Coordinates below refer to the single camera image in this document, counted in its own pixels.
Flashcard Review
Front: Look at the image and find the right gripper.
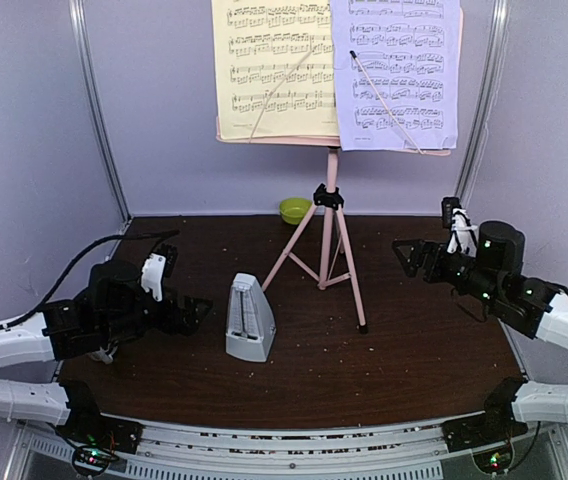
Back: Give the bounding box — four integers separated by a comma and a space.
392, 239, 502, 308

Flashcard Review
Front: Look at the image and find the white metronome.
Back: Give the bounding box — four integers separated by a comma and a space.
225, 273, 276, 363

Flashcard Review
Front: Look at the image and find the pink music stand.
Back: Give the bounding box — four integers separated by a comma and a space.
215, 0, 465, 335

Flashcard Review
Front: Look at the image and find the purple sheet music page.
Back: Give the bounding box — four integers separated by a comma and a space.
330, 0, 463, 154

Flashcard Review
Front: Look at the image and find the yellow sheet music page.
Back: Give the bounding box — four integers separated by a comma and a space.
211, 1, 338, 141

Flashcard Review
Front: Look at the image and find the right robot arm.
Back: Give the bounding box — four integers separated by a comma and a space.
392, 221, 568, 442

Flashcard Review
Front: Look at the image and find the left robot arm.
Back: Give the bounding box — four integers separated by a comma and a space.
0, 254, 212, 444

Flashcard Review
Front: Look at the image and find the white orange-lined mug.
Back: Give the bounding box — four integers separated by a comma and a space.
88, 347, 117, 365

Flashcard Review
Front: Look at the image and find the green plastic bowl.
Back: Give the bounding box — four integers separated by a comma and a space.
279, 197, 313, 225

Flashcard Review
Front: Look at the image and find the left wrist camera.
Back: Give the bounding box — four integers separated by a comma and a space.
140, 243, 178, 302

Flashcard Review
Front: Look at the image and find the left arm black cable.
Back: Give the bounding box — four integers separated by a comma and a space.
0, 228, 181, 336

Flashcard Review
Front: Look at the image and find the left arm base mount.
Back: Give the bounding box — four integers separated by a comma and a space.
52, 381, 143, 479

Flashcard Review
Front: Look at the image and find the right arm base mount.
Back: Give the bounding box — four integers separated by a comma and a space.
441, 377, 528, 453

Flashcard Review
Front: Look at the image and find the front aluminium rail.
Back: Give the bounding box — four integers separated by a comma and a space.
13, 417, 565, 480

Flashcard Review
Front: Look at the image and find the right aluminium frame post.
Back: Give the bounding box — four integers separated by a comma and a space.
455, 0, 510, 207

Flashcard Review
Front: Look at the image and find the aluminium frame post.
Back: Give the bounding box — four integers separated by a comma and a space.
68, 0, 132, 225
455, 0, 510, 207

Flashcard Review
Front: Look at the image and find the left aluminium frame post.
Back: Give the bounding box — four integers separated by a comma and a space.
68, 0, 132, 225

